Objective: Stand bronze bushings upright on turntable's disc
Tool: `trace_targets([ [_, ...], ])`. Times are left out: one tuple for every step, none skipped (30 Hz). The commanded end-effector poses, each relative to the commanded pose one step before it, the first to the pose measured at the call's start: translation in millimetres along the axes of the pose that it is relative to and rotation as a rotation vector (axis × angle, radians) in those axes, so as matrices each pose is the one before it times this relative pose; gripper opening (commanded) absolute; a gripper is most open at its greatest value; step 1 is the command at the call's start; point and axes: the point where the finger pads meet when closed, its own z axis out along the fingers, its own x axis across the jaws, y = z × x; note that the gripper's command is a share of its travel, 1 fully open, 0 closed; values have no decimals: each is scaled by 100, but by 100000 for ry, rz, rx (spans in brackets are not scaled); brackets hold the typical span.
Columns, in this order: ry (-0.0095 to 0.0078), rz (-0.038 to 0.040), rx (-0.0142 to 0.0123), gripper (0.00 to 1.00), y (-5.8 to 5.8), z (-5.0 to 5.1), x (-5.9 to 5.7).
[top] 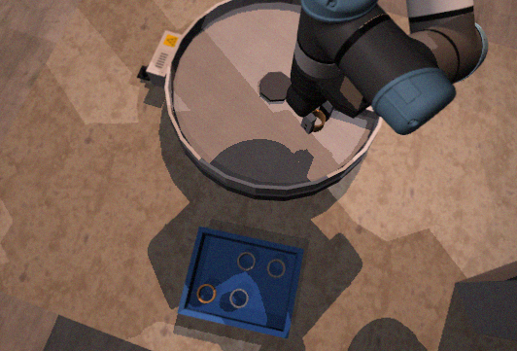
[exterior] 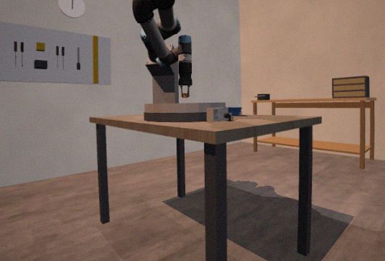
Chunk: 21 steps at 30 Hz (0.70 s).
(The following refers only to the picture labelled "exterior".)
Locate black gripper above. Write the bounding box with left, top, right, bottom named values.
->
left=179, top=54, right=193, bottom=97

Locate blue crate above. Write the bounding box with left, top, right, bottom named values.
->
left=226, top=107, right=242, bottom=116

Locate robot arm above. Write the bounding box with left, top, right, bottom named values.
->
left=132, top=0, right=192, bottom=69

